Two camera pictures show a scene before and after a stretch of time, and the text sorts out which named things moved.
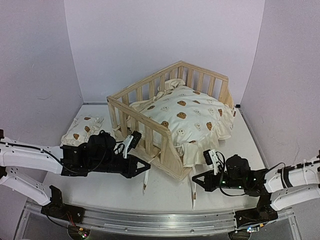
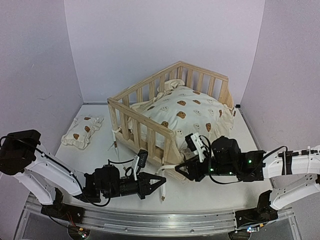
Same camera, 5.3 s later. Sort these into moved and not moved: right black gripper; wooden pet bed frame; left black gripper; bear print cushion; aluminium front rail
Moved: right black gripper; left black gripper; bear print cushion
Not moved: aluminium front rail; wooden pet bed frame
